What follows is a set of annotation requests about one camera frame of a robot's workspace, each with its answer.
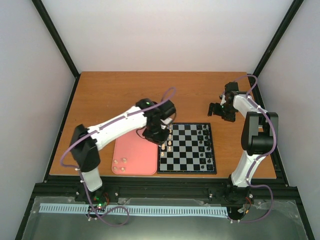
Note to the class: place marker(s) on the pink plastic tray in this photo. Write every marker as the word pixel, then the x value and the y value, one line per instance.
pixel 141 155

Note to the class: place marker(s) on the light blue slotted cable duct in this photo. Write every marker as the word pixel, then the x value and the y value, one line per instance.
pixel 136 210

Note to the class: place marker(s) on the black aluminium frame rail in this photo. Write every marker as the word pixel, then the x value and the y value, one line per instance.
pixel 209 190

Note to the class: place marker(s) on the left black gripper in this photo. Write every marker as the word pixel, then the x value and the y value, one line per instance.
pixel 160 140

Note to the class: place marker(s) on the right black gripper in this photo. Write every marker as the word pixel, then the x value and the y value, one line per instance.
pixel 230 117

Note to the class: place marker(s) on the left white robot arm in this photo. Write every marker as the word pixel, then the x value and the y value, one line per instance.
pixel 86 142

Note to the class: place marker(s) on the black white chess board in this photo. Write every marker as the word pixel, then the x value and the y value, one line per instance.
pixel 187 155

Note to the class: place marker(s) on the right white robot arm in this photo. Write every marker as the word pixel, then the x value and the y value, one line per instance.
pixel 258 138

